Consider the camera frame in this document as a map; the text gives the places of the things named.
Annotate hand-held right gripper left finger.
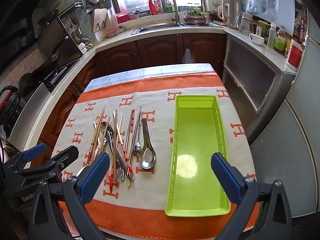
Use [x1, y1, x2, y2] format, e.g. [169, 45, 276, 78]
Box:
[27, 152, 110, 240]

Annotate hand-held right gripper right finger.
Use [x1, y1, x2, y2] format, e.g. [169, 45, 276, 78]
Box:
[211, 152, 293, 240]

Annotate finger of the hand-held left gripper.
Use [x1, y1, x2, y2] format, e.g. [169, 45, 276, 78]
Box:
[5, 143, 47, 171]
[14, 145, 80, 181]

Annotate steel fork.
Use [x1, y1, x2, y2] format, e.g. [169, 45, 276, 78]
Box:
[106, 131, 125, 182]

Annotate bamboo chopstick black mark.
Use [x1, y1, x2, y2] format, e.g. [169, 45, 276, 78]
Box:
[94, 120, 107, 159]
[96, 116, 111, 157]

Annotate bamboo chopstick red striped end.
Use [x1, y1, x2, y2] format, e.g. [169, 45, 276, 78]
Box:
[89, 106, 106, 166]
[86, 109, 103, 167]

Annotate steel table spoon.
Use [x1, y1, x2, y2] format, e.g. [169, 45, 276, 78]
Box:
[101, 121, 135, 182]

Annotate small long-handled steel spoon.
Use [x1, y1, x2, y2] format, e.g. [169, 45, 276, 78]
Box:
[133, 107, 142, 157]

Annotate wooden-handled steel spoon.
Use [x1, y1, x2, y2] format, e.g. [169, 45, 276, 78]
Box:
[112, 109, 124, 173]

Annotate green plastic utensil tray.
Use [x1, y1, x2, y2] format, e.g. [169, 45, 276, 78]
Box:
[165, 94, 231, 217]

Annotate cream chopstick red striped end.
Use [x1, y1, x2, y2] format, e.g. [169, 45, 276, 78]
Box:
[106, 114, 124, 190]
[113, 109, 132, 187]

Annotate large steel soup spoon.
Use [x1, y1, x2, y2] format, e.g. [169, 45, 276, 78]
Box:
[139, 118, 157, 170]

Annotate steel chopstick red bands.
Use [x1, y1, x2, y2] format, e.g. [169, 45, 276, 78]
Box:
[128, 112, 138, 180]
[126, 109, 136, 182]

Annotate black red bag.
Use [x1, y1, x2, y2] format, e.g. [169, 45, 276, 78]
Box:
[0, 85, 23, 135]

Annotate black wok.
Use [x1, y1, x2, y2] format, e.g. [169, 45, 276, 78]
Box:
[19, 72, 42, 95]

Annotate gas stove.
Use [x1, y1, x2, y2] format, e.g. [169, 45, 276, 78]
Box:
[41, 60, 80, 93]

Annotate silver refrigerator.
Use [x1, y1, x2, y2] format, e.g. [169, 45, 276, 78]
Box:
[246, 7, 320, 218]

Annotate orange beige printed blanket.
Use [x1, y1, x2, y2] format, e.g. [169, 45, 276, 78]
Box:
[51, 71, 259, 233]

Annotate silver frosted-door cabinet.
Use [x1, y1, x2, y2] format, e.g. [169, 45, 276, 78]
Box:
[221, 34, 297, 137]

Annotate white ceramic cups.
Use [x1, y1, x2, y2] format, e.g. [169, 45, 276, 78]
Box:
[77, 41, 94, 54]

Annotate light blue table cover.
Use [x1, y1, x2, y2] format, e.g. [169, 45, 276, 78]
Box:
[85, 63, 217, 92]

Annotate white hanging plastic bag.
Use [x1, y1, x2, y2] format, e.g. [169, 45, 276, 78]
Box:
[181, 47, 195, 64]

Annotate brown wooden kitchen cabinets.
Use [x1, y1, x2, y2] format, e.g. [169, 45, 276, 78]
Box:
[40, 33, 227, 153]

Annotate white tub red label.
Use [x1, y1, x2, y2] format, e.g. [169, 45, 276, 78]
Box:
[285, 39, 304, 70]

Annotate wooden cutting board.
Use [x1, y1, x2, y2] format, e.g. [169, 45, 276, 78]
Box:
[91, 8, 108, 33]

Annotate white ceramic bowl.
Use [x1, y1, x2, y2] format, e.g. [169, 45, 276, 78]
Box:
[249, 33, 265, 46]

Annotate dark range hood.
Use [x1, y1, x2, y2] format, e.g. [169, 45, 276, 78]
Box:
[0, 0, 65, 45]

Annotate oil bottle green label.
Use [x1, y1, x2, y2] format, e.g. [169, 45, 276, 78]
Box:
[274, 26, 287, 52]

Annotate pink plastic basin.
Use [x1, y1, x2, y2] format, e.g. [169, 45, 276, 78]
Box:
[116, 12, 130, 23]

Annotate clear plastic bottle white cap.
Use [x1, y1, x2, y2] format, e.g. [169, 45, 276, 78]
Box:
[267, 23, 277, 49]

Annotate glass pitcher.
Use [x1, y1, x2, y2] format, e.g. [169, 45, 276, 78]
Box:
[235, 12, 254, 35]

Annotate steel kitchen sink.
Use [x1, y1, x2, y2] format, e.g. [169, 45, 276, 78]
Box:
[131, 22, 181, 35]

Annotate white electric kettle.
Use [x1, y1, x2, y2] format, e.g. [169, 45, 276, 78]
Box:
[217, 0, 242, 30]

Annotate steel kitchen faucet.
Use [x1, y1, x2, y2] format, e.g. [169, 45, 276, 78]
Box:
[161, 0, 180, 24]

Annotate colourful fridge stickers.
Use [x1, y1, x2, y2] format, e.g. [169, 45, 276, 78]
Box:
[294, 0, 309, 45]

